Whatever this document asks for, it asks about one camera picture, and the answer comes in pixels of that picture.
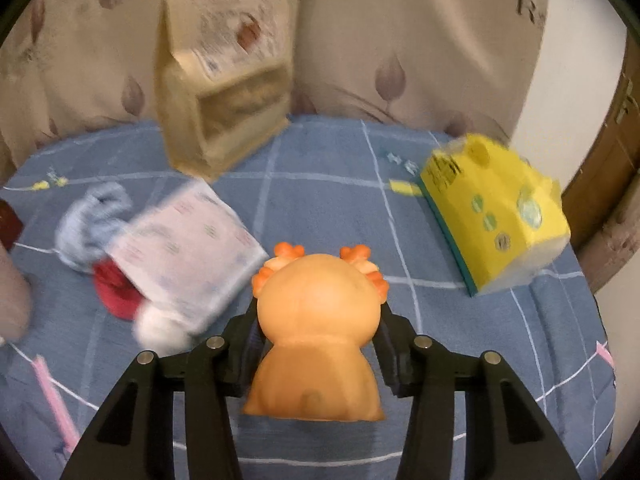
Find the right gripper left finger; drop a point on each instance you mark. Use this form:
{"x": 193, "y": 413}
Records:
{"x": 132, "y": 435}

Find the floral white sachet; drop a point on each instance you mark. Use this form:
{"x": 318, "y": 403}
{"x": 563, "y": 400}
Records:
{"x": 190, "y": 254}

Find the orange plush toy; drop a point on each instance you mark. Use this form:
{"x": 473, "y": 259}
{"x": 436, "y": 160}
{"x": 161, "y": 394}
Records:
{"x": 318, "y": 311}

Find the red sleep mask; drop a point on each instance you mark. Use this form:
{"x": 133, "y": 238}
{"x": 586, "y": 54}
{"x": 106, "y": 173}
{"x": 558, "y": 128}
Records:
{"x": 118, "y": 295}

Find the pink ceramic mug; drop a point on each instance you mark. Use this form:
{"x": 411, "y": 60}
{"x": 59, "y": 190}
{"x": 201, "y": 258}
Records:
{"x": 15, "y": 300}

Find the light blue fluffy sock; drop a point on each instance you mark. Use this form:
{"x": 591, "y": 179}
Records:
{"x": 88, "y": 227}

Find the yellow tissue pack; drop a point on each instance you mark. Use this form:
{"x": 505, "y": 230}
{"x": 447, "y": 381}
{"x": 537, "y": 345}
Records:
{"x": 501, "y": 217}

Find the gold red tin box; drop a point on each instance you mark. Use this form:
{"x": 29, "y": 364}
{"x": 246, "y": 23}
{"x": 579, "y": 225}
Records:
{"x": 10, "y": 225}

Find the brown wooden door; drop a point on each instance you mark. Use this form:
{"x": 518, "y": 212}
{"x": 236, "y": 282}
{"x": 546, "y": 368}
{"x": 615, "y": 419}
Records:
{"x": 601, "y": 203}

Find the blue checked tablecloth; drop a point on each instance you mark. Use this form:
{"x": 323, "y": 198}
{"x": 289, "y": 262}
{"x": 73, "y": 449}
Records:
{"x": 324, "y": 184}

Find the beige leaf print curtain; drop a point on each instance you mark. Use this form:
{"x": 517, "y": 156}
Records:
{"x": 456, "y": 66}

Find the kraft paper snack bag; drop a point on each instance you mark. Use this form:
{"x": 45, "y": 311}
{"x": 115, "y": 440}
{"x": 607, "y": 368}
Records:
{"x": 223, "y": 77}

